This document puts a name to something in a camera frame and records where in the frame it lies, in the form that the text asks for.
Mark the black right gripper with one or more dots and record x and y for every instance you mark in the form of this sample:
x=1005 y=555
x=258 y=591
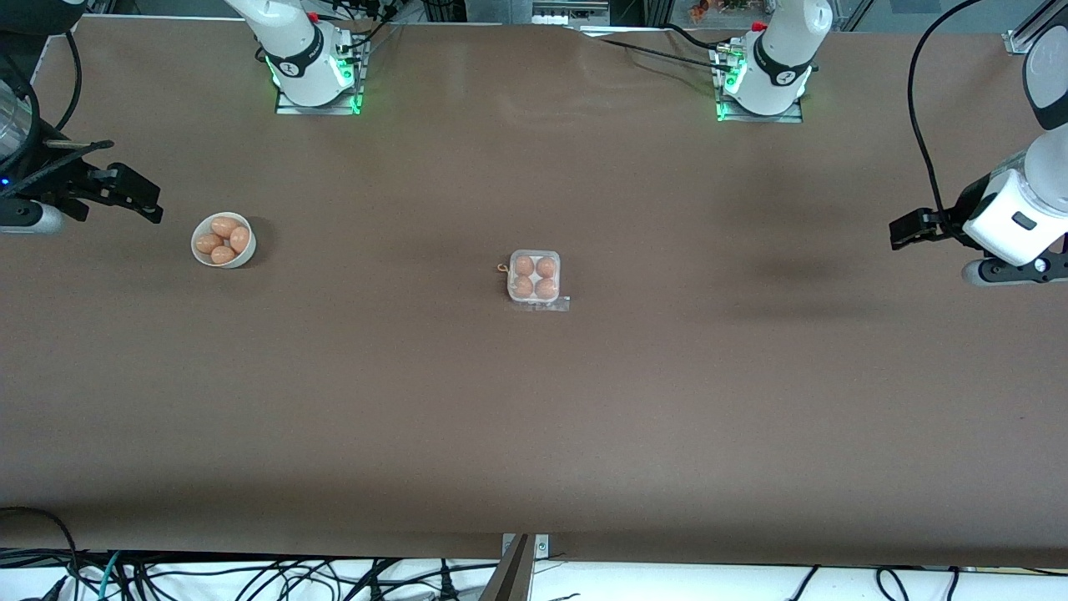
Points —
x=60 y=185

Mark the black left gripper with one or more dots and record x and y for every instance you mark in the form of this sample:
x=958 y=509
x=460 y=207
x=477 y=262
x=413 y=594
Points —
x=956 y=219

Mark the clear plastic egg box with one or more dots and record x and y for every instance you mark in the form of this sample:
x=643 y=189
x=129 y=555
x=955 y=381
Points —
x=534 y=278

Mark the brown egg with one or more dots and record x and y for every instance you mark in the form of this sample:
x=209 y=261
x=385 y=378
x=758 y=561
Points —
x=523 y=265
x=209 y=243
x=225 y=226
x=239 y=240
x=546 y=289
x=223 y=255
x=522 y=286
x=546 y=267

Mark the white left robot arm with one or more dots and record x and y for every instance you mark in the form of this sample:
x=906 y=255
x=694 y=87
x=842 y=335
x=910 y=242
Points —
x=776 y=58

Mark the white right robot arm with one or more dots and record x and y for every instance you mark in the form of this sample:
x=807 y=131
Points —
x=296 y=58

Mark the white electronics box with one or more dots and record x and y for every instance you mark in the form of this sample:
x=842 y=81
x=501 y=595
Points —
x=576 y=12

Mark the white round bowl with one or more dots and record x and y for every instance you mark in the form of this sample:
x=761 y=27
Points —
x=242 y=260

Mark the clear tape strip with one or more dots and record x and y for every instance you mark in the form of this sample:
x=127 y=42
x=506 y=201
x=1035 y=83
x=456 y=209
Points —
x=561 y=305

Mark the brown table cover mat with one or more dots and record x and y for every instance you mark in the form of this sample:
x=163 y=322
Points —
x=534 y=417

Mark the dark metal bar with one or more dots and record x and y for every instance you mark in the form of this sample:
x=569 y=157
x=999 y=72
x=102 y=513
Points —
x=509 y=580

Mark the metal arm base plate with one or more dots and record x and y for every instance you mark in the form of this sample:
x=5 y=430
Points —
x=788 y=115
x=288 y=107

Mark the aluminium frame profile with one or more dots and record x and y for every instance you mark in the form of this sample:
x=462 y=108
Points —
x=1022 y=37

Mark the silver metal bracket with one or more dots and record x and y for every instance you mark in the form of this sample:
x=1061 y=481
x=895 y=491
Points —
x=542 y=547

